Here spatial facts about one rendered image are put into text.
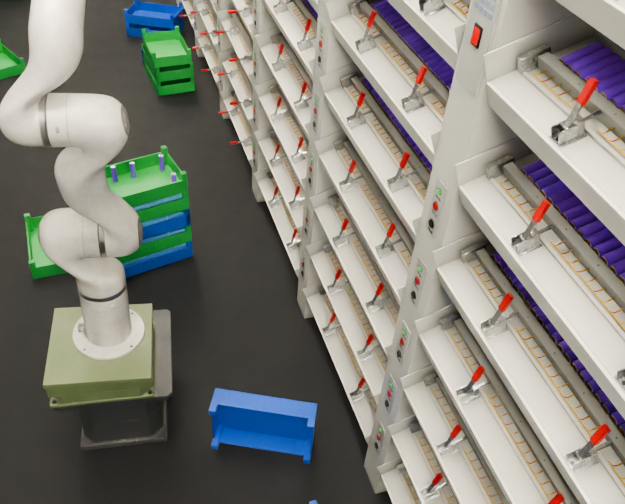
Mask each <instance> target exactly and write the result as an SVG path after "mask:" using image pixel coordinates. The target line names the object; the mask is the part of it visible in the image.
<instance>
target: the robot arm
mask: <svg viewBox="0 0 625 504"><path fill-rule="evenodd" d="M85 4H86V0H31V6H30V14H29V24H28V39H29V61H28V64H27V67H26V69H25V70H24V72H23V73H22V74H21V76H20V77H19V78H18V79H17V81H16V82H15V83H14V84H13V86H12V87H11V88H10V89H9V91H8V92H7V93H6V95H5V96H4V98H3V100H2V102H1V104H0V129H1V131H2V133H3V134H4V135H5V137H6V138H8V139H9V140H10V141H12V142H13V143H15V144H18V145H22V146H28V147H66V148H65V149H64V150H63V151H62V152H61V153H60V154H59V155H58V157H57V159H56V162H55V167H54V174H55V178H56V182H57V185H58V188H59V191H60V193H61V195H62V197H63V199H64V201H65V202H66V203H67V205H68V206H69V207H70V208H59V209H55V210H52V211H49V212H48V213H46V214H45V215H44V216H43V218H42V219H41V221H40V223H39V228H38V238H39V244H40V245H41V248H42V250H43V251H44V253H45V254H46V255H47V257H48V258H49V259H50V260H51V261H53V262H54V263H55V264H56V265H58V266H59V267H60V268H62V269H63V270H65V271H66V272H68V273H69V274H71V275H72V276H74V277H75V279H76V283H77V288H78V293H79V299H80V304H81V310H82V315H83V316H82V317H81V318H80V319H79V320H78V322H77V323H76V325H75V327H74V329H73V342H74V345H75V347H76V349H77V350H78V351H79V352H80V353H82V354H83V355H84V356H86V357H89V358H92V359H95V360H113V359H118V358H121V357H123V356H126V355H128V354H129V353H131V352H132V351H134V350H135V349H136V348H137V347H138V346H139V345H140V343H141V342H142V340H143V338H144V334H145V327H144V322H143V320H142V318H141V317H140V316H139V315H138V314H137V313H136V312H135V311H133V310H131V309H129V300H128V292H127V283H126V275H125V270H124V267H123V265H122V263H121V262H120V261H119V260H118V259H116V258H114V257H121V256H127V255H130V254H132V253H134V252H135V251H136V250H137V249H138V248H139V247H140V245H141V243H142V241H143V240H142V239H143V227H142V222H141V220H140V218H139V216H138V214H137V212H136V211H135V210H134V209H133V208H132V207H131V206H130V205H129V204H128V203H127V202H126V201H125V200H123V199H122V198H121V197H120V196H118V195H117V194H116V193H115V192H113V191H112V190H111V189H110V187H109V185H108V182H107V178H106V173H105V167H104V166H105V165H106V164H108V163H109V162H110V161H111V160H113V159H114V158H115V157H116V156H117V155H118V154H119V153H120V152H121V150H122V149H123V148H124V146H125V144H126V142H127V140H128V136H129V131H130V121H129V116H128V113H127V111H126V109H125V108H124V106H123V105H122V104H121V103H120V102H119V101H118V100H116V99H115V98H113V97H110V96H107V95H101V94H85V93H49V92H51V91H52V90H54V89H56V88H57V87H59V86H60V85H61V84H63V83H64V82H65V81H66V80H67V79H68V78H70V76H71V75H72V74H73V73H74V72H75V70H76V69H77V67H78V65H79V63H80V61H81V58H82V55H83V49H84V19H85Z"/></svg>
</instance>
